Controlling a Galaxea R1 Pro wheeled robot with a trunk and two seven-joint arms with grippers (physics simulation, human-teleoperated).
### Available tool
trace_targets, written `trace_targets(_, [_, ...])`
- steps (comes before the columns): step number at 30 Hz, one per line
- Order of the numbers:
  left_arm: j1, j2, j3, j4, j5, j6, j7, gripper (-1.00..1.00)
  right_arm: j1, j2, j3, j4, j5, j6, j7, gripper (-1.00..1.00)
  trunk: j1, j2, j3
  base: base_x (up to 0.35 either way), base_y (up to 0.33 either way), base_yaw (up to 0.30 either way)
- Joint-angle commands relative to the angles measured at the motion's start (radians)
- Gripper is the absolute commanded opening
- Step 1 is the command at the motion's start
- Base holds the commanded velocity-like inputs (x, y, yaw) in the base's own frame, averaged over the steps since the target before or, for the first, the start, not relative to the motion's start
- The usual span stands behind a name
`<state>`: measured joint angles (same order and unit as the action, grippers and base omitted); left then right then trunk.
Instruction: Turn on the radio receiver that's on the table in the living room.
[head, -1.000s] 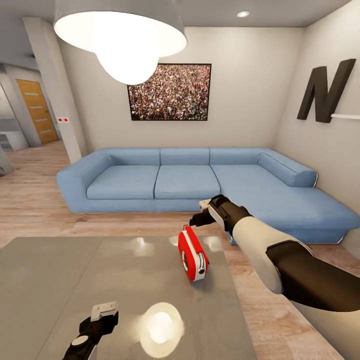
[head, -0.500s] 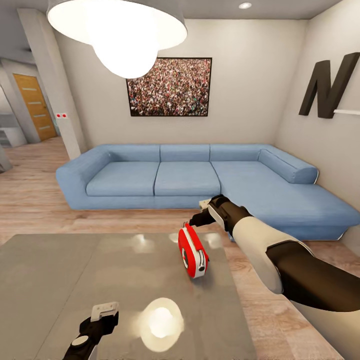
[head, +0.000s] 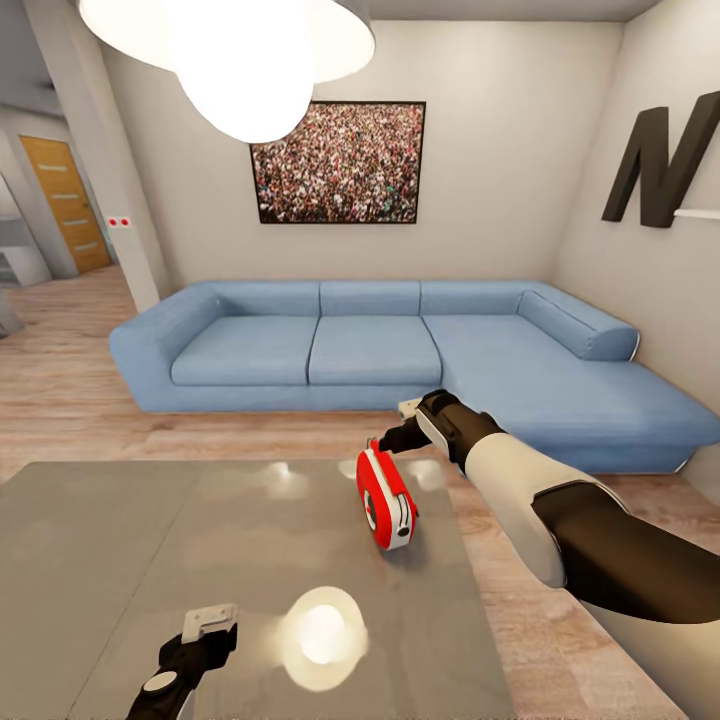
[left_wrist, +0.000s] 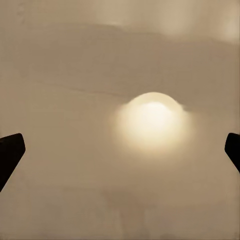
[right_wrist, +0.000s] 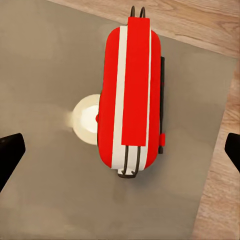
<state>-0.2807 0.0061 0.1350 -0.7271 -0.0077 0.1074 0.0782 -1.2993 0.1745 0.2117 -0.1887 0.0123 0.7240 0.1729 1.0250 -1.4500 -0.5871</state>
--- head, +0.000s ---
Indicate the picture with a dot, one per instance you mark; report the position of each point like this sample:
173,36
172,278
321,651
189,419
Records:
344,162

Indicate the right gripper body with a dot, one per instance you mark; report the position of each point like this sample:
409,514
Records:
401,439

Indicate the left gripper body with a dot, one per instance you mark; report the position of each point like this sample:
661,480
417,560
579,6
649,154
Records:
209,651

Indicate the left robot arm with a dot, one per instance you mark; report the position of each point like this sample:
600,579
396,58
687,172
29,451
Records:
170,694

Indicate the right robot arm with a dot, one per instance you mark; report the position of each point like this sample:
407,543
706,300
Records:
655,593

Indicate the sofa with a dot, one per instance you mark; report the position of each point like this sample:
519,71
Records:
552,371

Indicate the radio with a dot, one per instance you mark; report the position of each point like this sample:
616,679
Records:
390,510

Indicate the coffee table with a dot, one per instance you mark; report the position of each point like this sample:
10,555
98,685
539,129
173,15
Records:
100,561

